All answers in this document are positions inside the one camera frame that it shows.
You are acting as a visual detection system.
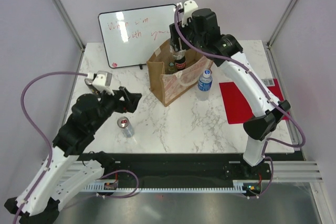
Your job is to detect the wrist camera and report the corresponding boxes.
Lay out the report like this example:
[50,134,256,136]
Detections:
[176,0,198,27]
[86,71,114,95]

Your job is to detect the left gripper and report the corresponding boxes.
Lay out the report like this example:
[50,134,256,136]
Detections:
[90,86,142,132]

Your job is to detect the purple cable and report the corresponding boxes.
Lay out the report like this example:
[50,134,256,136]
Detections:
[13,71,89,224]
[174,5,307,200]

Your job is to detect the white dry-erase board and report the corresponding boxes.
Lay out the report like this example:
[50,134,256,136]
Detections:
[98,4,176,69]

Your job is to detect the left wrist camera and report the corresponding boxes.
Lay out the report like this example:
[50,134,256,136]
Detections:
[86,71,114,95]

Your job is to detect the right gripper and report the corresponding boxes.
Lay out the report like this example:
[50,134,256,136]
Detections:
[169,18,206,52]

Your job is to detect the silver beverage can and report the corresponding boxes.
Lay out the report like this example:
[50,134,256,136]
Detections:
[117,116,134,138]

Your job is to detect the white cable duct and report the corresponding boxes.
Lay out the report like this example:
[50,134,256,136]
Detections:
[81,180,261,195]

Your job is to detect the Coca-Cola glass bottle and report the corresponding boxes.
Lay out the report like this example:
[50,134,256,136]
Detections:
[174,55,186,71]

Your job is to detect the brown canvas tote bag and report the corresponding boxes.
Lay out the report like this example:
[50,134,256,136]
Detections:
[146,40,213,106]

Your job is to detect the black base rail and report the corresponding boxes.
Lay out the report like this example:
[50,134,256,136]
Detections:
[78,151,272,190]

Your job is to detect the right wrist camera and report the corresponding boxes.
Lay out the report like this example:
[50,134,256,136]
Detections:
[176,0,198,27]

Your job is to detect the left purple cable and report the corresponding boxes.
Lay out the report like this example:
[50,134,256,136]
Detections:
[13,71,89,224]

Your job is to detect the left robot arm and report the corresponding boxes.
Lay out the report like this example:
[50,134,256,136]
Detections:
[4,87,142,223]

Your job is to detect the clear soda water bottle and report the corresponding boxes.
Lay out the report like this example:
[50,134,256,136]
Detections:
[170,45,186,61]

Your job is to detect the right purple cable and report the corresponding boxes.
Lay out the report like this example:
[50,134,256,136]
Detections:
[174,5,307,200]

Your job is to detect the black and yellow can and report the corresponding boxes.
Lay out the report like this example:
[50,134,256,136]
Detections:
[85,78,100,97]

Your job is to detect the blue-label water bottle near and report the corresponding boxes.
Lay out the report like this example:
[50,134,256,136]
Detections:
[196,69,213,101]

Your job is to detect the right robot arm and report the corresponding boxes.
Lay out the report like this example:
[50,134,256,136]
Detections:
[170,6,290,179]

